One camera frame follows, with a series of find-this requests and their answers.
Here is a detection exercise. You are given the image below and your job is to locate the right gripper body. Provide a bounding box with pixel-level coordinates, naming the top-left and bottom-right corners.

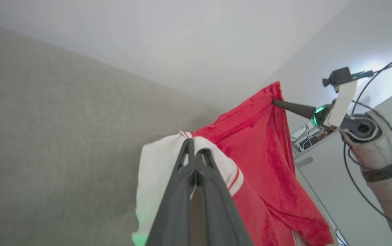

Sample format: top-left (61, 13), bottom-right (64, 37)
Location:
top-left (311, 104), bottom-right (340, 132)

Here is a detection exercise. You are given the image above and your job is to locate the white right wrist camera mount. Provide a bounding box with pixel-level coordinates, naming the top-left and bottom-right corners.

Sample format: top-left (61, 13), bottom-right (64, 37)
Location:
top-left (323, 79), bottom-right (358, 128)

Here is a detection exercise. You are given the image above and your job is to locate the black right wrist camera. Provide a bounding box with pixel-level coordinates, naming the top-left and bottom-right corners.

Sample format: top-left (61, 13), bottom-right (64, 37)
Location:
top-left (322, 67), bottom-right (375, 87)

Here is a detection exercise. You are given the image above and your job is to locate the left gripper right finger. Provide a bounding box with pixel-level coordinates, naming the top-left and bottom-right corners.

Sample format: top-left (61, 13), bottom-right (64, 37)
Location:
top-left (195, 149), bottom-right (253, 246)

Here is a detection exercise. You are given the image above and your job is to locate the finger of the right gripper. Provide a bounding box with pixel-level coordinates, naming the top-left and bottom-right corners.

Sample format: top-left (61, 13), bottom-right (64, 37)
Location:
top-left (272, 99), bottom-right (317, 119)

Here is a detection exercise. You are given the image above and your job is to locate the tangled black cable bundle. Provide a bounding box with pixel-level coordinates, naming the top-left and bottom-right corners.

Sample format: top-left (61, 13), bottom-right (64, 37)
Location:
top-left (291, 124), bottom-right (324, 152)

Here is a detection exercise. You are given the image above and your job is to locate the thin black camera cable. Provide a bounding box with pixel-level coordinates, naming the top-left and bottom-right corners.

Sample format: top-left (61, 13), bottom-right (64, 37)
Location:
top-left (351, 57), bottom-right (392, 115)

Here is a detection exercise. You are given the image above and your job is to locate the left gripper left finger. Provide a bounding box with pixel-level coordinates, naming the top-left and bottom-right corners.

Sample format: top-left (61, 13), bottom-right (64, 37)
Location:
top-left (146, 138), bottom-right (196, 246)

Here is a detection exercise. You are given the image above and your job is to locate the red basketball jersey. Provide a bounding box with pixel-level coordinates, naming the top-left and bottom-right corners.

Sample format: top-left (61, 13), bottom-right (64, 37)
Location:
top-left (132, 81), bottom-right (335, 246)

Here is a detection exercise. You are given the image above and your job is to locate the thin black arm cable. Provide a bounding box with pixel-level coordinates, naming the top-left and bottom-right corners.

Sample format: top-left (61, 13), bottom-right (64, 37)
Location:
top-left (343, 142), bottom-right (392, 236)

